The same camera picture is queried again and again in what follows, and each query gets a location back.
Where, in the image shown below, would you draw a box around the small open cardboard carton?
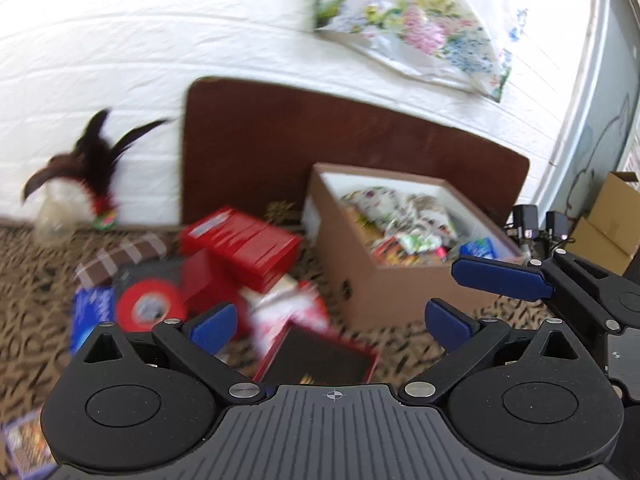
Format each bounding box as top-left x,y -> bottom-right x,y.
569,172 -> 640,277

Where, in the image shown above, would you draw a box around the brown white striped pouch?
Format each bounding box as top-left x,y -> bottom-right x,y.
75,232 -> 169,288

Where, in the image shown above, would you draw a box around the dark grey flat box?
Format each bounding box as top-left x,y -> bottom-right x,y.
115,257 -> 187,292

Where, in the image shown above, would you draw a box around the floral cloth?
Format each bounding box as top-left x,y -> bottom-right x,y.
311,0 -> 515,104

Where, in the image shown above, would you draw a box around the dried herb sachet bag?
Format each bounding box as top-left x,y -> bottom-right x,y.
400,194 -> 458,243

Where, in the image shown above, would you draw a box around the red tape roll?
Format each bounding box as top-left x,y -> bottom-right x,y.
114,280 -> 189,334

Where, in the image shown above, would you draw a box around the red rectangular box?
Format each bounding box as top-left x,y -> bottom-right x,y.
179,206 -> 304,293

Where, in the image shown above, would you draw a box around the black power adapter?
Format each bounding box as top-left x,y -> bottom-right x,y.
545,210 -> 571,242
511,204 -> 540,241

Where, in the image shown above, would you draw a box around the small blue packet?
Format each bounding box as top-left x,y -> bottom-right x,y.
459,238 -> 499,262

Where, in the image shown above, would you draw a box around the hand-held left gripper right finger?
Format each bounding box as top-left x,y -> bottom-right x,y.
397,298 -> 588,406

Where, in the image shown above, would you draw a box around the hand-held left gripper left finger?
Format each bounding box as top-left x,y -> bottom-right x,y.
75,302 -> 266,406

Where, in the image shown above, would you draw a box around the colourful snack packets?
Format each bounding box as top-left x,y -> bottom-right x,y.
371,234 -> 447,267

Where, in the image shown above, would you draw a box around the dark brown wooden board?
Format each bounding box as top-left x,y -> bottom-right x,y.
180,76 -> 531,243

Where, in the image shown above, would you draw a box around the translucent plastic funnel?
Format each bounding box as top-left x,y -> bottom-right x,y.
32,185 -> 87,247

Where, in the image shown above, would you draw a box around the brown cardboard box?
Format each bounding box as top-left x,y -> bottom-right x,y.
302,162 -> 526,332

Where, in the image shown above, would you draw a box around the red white packet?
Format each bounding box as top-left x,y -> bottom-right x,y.
239,280 -> 331,357

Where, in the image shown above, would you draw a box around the letter print brown mat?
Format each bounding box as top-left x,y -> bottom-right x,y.
0,225 -> 566,480

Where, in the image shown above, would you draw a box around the plain red box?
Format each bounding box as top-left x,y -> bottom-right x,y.
180,250 -> 252,337

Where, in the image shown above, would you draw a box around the feather shuttlecock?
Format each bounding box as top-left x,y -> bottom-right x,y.
22,108 -> 174,232

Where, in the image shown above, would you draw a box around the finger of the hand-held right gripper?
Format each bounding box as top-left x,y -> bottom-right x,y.
451,251 -> 626,333

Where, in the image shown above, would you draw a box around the red tray box black inside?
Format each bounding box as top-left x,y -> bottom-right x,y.
252,322 -> 379,387

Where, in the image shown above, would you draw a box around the purple edged picture packet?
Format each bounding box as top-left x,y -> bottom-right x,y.
1,409 -> 59,477

